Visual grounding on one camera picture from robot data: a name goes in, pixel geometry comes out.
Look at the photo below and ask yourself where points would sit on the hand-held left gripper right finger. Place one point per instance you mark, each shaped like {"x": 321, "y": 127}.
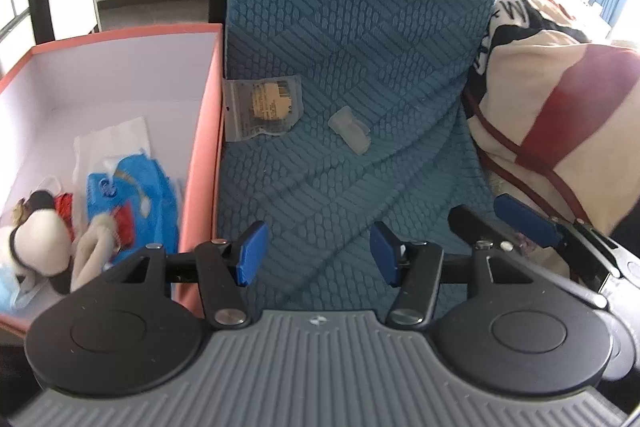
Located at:
{"x": 385, "y": 254}

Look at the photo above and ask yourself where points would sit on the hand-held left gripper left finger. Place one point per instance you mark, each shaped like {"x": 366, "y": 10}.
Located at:
{"x": 251, "y": 252}

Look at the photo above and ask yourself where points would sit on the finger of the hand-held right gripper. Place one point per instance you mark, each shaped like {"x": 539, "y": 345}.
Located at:
{"x": 465, "y": 222}
{"x": 525, "y": 217}

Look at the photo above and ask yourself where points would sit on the pink cardboard box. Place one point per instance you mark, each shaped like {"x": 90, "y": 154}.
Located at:
{"x": 205, "y": 132}

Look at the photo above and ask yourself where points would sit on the beige plush toy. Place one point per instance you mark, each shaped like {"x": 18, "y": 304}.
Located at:
{"x": 92, "y": 247}

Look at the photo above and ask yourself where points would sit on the black and white plush toy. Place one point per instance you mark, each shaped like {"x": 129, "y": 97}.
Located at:
{"x": 35, "y": 242}

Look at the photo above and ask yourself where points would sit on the clear plastic piece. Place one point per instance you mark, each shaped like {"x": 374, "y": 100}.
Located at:
{"x": 350, "y": 132}

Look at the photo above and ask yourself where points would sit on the red and cream striped quilt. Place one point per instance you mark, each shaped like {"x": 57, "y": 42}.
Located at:
{"x": 550, "y": 82}

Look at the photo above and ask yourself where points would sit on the clear zip bag with tan item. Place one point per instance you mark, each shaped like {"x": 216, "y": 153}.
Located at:
{"x": 262, "y": 107}

